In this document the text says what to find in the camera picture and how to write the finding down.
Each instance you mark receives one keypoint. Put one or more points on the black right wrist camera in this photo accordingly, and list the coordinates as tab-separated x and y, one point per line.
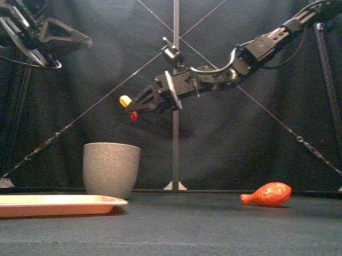
172	53

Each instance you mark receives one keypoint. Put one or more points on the grey speckled cup bowl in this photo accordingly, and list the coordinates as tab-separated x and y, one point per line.
112	168

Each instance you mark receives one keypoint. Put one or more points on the metal corner foot bracket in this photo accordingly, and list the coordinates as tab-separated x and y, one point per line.
6	183

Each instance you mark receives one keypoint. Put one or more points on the red toy chicken drumstick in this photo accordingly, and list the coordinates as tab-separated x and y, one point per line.
272	194

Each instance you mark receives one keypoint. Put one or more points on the black slanted frame leg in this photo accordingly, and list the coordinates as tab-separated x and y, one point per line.
329	83

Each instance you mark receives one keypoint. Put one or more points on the grey vertical frame post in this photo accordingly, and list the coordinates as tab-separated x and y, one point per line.
176	146

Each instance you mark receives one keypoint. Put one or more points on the black cloth backdrop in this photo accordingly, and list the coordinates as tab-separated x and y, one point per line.
249	150

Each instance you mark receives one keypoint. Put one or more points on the yellow and red toy shrimp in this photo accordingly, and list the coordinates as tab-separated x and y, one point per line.
126	100

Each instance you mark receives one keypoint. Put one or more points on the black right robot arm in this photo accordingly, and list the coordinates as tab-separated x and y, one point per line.
272	40

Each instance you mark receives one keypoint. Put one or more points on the pink rectangular plastic tray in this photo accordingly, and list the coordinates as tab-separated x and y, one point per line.
54	204

